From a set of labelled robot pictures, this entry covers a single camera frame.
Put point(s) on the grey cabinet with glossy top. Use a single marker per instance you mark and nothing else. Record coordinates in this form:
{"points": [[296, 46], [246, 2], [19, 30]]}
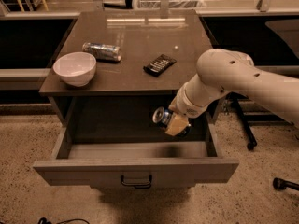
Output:
{"points": [[142, 36]]}

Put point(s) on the black chair leg with caster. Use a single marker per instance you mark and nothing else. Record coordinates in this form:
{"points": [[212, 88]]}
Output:
{"points": [[252, 143]]}

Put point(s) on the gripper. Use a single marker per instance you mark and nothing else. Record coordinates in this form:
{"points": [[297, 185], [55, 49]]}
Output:
{"points": [[189, 104]]}

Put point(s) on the white ceramic bowl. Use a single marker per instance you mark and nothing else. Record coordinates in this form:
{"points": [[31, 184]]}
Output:
{"points": [[76, 68]]}

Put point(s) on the black drawer handle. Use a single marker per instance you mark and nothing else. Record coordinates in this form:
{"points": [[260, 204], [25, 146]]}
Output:
{"points": [[137, 184]]}

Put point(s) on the blue pepsi can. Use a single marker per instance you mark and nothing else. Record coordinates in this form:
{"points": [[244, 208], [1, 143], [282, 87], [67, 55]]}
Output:
{"points": [[162, 116]]}

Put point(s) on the black snack packet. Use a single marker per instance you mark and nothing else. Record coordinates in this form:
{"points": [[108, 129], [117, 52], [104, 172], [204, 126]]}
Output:
{"points": [[159, 65]]}

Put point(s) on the open grey top drawer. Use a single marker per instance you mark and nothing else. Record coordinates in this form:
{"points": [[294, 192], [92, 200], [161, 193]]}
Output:
{"points": [[104, 138]]}

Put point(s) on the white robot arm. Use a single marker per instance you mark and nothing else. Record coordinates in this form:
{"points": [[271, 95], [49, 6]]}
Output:
{"points": [[221, 71]]}

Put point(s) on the silver blue energy drink can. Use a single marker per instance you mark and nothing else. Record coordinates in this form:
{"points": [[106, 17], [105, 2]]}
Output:
{"points": [[103, 51]]}

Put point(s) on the black caster leg at right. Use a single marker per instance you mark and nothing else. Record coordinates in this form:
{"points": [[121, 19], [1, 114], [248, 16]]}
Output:
{"points": [[282, 184]]}

